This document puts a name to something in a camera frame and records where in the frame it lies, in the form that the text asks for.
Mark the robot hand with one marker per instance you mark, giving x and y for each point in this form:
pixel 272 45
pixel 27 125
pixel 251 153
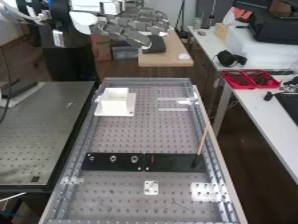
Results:
pixel 133 26

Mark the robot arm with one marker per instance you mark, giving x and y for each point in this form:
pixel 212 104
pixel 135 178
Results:
pixel 82 19

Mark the large silver nut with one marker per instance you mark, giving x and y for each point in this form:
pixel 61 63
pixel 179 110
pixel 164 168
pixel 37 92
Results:
pixel 134 159

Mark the medium silver nut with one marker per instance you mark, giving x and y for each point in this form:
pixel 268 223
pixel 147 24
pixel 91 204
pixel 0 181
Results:
pixel 113 159

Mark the small silver nut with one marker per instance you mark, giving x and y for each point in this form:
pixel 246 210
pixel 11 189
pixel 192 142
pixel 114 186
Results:
pixel 91 158

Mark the black pouch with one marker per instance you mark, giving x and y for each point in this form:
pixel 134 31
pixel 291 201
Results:
pixel 156 46

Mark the cardboard box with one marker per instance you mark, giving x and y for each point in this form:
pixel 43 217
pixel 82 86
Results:
pixel 101 46

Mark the wooden desk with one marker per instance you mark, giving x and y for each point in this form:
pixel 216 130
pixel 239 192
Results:
pixel 166 57

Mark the black equipment cabinet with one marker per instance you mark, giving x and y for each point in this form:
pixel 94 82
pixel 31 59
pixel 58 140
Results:
pixel 70 63

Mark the white desk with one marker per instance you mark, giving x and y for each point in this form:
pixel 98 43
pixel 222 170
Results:
pixel 266 126
pixel 207 46

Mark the small wooden box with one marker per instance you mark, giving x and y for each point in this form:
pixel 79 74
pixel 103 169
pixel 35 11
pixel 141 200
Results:
pixel 220 31

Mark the small white box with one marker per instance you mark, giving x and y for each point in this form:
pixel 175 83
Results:
pixel 115 104

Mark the red tray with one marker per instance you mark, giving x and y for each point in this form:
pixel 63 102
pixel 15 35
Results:
pixel 264 78
pixel 238 80

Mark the white foam sheet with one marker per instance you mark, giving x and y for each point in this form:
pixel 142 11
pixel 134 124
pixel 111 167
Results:
pixel 266 51

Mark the grey flat device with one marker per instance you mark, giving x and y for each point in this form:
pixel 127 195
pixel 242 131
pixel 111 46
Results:
pixel 19 93

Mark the black case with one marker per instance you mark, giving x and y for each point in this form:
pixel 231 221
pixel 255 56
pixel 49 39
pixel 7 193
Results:
pixel 276 30

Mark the clear box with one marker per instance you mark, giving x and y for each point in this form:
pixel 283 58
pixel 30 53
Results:
pixel 79 140

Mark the small black object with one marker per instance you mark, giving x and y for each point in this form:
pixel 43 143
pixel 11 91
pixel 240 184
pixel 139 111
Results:
pixel 267 96

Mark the thin stick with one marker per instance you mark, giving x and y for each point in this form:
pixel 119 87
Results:
pixel 203 140

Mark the black plate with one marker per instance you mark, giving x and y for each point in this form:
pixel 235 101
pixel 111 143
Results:
pixel 176 164

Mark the black keyboard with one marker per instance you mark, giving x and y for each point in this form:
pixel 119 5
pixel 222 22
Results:
pixel 290 106

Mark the small white square bracket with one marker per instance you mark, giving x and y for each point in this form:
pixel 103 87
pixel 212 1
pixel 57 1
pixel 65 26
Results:
pixel 150 187

